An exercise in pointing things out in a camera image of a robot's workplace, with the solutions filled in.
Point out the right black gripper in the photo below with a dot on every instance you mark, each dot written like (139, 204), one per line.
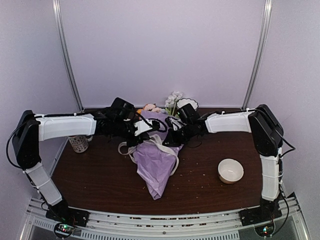
(172, 140)

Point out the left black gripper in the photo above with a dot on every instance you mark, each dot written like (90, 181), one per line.
(142, 137)

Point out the beige ribbon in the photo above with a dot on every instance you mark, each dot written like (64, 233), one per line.
(153, 144)

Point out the purple pink wrapping paper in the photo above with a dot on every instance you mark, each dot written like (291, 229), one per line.
(155, 169)

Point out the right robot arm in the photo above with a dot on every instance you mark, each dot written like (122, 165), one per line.
(267, 134)

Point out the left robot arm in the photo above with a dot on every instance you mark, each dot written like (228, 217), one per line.
(35, 128)

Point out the scalloped white bowl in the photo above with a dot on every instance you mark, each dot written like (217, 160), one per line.
(184, 101)

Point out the patterned mug yellow inside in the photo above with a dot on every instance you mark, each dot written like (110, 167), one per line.
(80, 143)

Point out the plain white bowl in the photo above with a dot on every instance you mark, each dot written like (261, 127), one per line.
(230, 171)

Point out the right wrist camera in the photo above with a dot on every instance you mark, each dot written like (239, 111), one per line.
(174, 123)

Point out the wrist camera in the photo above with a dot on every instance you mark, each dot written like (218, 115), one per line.
(174, 123)
(143, 126)

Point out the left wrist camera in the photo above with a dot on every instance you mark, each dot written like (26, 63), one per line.
(143, 126)

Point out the front aluminium rail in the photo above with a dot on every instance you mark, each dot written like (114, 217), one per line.
(224, 225)

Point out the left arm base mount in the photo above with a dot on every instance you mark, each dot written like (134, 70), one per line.
(66, 226)

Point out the right aluminium frame post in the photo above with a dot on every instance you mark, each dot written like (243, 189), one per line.
(263, 35)

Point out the aluminium frame post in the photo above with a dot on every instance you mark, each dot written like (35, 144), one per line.
(65, 53)
(263, 35)

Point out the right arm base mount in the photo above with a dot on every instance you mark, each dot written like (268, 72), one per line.
(263, 221)

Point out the left aluminium frame post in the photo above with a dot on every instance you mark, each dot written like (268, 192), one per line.
(65, 53)

